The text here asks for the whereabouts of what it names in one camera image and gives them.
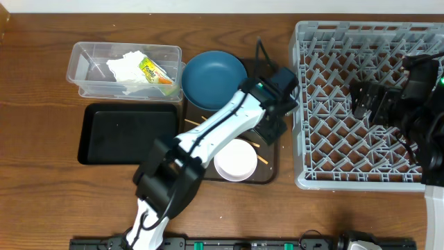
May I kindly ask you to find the white pink bowl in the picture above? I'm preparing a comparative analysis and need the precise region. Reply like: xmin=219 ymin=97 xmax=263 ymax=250
xmin=214 ymin=139 xmax=257 ymax=182

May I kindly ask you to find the dark blue bowl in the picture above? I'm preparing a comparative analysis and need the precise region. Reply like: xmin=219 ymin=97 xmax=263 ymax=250
xmin=182 ymin=51 xmax=247 ymax=111

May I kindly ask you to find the green snack wrapper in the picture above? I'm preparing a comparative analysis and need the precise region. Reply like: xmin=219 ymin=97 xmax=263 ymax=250
xmin=139 ymin=56 xmax=177 ymax=96

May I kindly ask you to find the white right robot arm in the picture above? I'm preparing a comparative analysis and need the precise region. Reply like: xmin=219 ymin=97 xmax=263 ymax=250
xmin=353 ymin=53 xmax=443 ymax=250

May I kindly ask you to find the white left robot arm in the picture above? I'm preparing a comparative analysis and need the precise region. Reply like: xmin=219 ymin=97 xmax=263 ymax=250
xmin=125 ymin=76 xmax=298 ymax=249

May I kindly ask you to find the grey dishwasher rack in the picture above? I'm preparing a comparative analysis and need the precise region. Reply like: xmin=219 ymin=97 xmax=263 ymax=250
xmin=289 ymin=21 xmax=443 ymax=192

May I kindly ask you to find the black waste tray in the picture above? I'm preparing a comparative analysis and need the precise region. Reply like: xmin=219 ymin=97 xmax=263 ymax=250
xmin=78 ymin=103 xmax=179 ymax=165

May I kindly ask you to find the wooden chopstick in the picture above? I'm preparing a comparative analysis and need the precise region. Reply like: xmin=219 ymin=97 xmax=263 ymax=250
xmin=185 ymin=119 xmax=260 ymax=148
xmin=201 ymin=116 xmax=268 ymax=165

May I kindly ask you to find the brown serving tray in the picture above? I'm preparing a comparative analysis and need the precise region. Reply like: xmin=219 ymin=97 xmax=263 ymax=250
xmin=179 ymin=58 xmax=279 ymax=185

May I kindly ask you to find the white crumpled napkin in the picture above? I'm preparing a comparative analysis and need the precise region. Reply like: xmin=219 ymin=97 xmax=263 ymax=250
xmin=106 ymin=51 xmax=151 ymax=95

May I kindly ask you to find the clear plastic bin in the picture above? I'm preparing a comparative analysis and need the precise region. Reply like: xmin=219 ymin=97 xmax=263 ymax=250
xmin=67 ymin=42 xmax=185 ymax=103

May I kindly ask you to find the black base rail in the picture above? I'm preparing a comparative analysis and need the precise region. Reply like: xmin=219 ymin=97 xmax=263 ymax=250
xmin=69 ymin=237 xmax=417 ymax=250

